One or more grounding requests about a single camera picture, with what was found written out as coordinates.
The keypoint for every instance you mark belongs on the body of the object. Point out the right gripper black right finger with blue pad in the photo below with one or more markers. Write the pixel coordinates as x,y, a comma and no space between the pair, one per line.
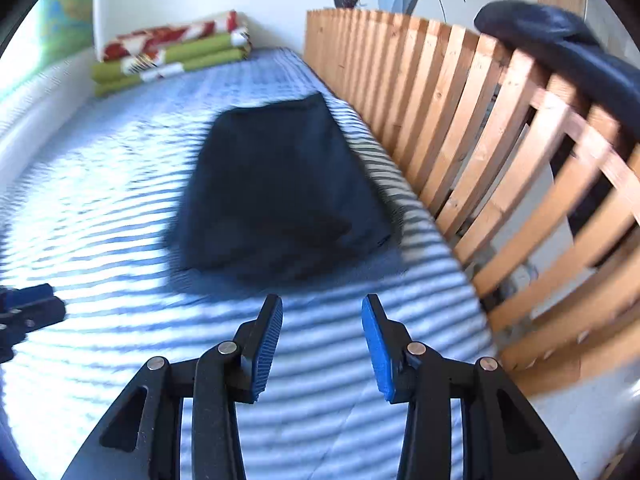
503,436

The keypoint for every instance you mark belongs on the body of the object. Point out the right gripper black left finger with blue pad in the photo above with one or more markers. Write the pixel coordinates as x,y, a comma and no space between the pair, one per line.
139,435

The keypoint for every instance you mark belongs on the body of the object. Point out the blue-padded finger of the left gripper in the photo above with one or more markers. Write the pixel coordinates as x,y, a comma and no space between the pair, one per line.
15,298

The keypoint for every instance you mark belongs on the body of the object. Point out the black shorts red stitching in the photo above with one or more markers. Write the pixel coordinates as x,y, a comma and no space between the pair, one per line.
277,196

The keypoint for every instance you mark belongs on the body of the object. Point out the blue white striped bedspread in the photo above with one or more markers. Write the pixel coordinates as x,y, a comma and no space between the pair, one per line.
88,218

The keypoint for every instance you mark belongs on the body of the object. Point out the folded green red blanket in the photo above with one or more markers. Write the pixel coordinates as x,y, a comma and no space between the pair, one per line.
149,54

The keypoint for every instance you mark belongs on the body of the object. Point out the green world map poster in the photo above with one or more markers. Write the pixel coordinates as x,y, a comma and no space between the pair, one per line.
52,30

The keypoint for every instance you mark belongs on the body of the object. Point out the grey folded buttoned garment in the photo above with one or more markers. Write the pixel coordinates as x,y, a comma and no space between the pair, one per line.
561,40

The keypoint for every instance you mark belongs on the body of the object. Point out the wooden slatted bed rail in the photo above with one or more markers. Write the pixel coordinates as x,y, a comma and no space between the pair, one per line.
522,174

